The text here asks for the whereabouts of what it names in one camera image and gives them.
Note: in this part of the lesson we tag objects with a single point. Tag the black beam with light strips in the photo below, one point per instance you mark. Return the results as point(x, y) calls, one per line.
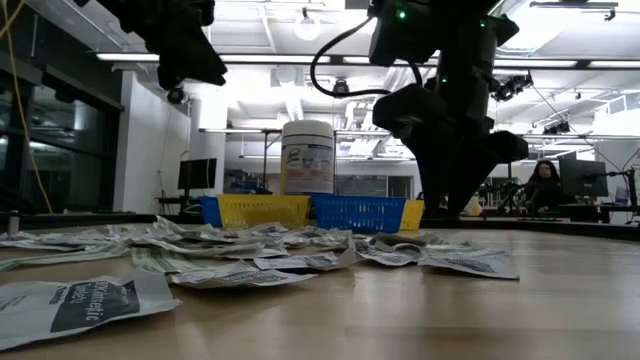
point(115, 57)

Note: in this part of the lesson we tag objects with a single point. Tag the background robot arms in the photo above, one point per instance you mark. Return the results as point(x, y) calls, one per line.
point(505, 192)

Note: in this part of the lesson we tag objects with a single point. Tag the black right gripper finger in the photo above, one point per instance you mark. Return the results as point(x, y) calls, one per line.
point(465, 187)
point(432, 185)

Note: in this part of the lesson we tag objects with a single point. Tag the black ceiling camera cluster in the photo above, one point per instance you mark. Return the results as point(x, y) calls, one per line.
point(556, 129)
point(512, 89)

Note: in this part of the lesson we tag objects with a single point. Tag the black ceiling track light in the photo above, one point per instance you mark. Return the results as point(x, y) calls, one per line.
point(575, 4)

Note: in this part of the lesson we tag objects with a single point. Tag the black computer monitor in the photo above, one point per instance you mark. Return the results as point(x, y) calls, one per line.
point(582, 177)
point(197, 174)

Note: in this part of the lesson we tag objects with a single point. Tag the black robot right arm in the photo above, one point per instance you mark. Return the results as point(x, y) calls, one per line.
point(465, 75)

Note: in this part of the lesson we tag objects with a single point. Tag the yellow bottle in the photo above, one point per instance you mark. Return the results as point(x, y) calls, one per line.
point(476, 207)

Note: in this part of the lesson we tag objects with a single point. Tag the person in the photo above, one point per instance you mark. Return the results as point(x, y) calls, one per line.
point(545, 185)

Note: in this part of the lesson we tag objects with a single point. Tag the blue plastic basket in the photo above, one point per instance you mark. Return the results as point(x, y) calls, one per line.
point(211, 212)
point(357, 214)

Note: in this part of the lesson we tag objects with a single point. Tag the yellow plastic basket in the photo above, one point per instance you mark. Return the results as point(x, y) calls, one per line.
point(412, 215)
point(262, 211)

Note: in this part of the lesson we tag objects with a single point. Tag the black aluminium table frame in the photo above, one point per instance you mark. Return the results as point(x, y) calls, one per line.
point(100, 218)

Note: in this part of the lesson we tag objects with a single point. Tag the white disinfecting wipes canister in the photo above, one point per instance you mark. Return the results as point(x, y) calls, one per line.
point(307, 160)

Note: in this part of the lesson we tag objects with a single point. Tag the silver metal cylinder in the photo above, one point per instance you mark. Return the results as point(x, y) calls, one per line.
point(13, 222)

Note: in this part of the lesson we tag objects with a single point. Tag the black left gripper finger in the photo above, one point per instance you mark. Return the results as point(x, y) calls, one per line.
point(202, 62)
point(170, 67)

